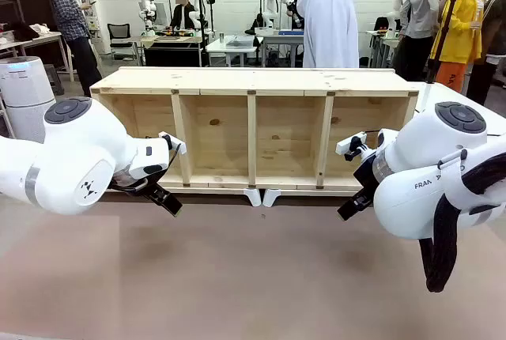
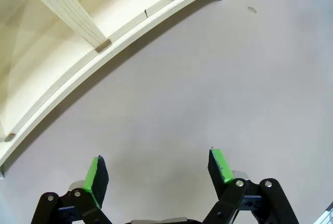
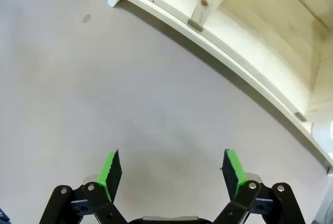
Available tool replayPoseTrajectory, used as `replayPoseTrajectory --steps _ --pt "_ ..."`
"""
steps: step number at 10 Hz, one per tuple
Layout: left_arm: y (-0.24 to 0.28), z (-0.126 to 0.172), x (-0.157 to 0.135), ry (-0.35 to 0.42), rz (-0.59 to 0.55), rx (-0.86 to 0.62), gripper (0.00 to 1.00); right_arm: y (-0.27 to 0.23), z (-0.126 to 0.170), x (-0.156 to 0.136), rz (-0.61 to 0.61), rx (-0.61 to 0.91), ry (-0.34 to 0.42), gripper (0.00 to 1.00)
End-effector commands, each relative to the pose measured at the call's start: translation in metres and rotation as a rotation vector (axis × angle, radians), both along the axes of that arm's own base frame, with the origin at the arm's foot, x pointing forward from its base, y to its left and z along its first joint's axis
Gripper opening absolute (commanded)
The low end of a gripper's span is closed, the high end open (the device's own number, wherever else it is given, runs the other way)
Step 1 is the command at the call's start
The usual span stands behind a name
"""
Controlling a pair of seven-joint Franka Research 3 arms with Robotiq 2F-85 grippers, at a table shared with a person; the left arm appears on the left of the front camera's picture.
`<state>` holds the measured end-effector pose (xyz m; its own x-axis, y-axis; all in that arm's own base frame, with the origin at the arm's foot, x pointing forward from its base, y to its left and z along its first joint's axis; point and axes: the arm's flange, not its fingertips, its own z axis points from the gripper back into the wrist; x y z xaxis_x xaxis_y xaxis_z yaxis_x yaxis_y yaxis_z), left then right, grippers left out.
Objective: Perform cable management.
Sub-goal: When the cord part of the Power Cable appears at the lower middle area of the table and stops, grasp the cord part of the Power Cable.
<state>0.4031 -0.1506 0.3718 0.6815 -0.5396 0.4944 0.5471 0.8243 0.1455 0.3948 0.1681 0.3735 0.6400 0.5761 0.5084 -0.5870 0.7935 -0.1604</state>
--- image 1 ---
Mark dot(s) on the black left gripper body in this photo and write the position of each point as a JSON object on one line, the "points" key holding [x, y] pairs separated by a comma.
{"points": [[152, 174]]}

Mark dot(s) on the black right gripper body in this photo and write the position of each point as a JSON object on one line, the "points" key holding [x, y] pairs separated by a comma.
{"points": [[367, 180]]}

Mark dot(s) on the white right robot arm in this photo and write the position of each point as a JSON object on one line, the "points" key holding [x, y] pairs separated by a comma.
{"points": [[427, 166]]}

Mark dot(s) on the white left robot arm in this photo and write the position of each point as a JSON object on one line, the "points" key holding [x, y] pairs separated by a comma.
{"points": [[79, 146]]}

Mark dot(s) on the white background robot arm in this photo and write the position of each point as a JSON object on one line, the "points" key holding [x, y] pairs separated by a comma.
{"points": [[273, 2]]}

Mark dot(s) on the wooden base board white corners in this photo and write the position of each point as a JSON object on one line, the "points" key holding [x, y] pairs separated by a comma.
{"points": [[272, 197], [253, 197]]}

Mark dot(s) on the table with yellow cloth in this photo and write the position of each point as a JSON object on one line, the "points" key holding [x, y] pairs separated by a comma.
{"points": [[174, 45]]}

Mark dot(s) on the wooden four-compartment shelf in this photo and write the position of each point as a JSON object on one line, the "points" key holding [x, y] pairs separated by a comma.
{"points": [[253, 79]]}

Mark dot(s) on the black mesh office chair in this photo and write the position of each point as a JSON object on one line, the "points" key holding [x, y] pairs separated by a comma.
{"points": [[119, 33]]}

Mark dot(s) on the white background table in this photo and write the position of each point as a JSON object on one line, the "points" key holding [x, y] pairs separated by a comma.
{"points": [[233, 45]]}

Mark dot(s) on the white cylindrical air purifier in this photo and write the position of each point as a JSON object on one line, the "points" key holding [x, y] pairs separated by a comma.
{"points": [[23, 91]]}

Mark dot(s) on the metal cup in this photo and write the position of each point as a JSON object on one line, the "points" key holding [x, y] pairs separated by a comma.
{"points": [[221, 36]]}

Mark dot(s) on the seated person in black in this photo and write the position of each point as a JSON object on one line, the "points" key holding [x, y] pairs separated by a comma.
{"points": [[182, 13]]}

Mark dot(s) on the person in white hoodie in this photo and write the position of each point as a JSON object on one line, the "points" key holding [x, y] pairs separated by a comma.
{"points": [[332, 20]]}

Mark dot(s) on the small white background robot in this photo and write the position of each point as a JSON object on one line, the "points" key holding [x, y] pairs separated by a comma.
{"points": [[147, 4]]}

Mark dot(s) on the black tripod pole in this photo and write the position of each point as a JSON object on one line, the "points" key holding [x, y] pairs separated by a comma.
{"points": [[444, 27]]}

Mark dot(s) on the person in plaid shirt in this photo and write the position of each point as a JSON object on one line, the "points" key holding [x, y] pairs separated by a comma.
{"points": [[71, 16]]}

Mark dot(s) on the wooden background table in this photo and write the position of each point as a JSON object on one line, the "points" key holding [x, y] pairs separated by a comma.
{"points": [[35, 39]]}

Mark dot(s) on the white robot beside mannequin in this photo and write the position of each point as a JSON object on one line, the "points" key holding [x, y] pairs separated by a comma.
{"points": [[397, 4]]}

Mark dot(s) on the mannequin in grey hoodie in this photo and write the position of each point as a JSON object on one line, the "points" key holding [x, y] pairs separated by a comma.
{"points": [[421, 8]]}

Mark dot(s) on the mannequin in yellow jacket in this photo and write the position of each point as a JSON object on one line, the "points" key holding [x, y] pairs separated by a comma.
{"points": [[460, 23]]}

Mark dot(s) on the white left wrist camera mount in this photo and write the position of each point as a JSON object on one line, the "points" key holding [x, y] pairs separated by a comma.
{"points": [[176, 144]]}

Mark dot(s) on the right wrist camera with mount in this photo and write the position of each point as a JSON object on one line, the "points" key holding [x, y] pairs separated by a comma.
{"points": [[350, 144]]}

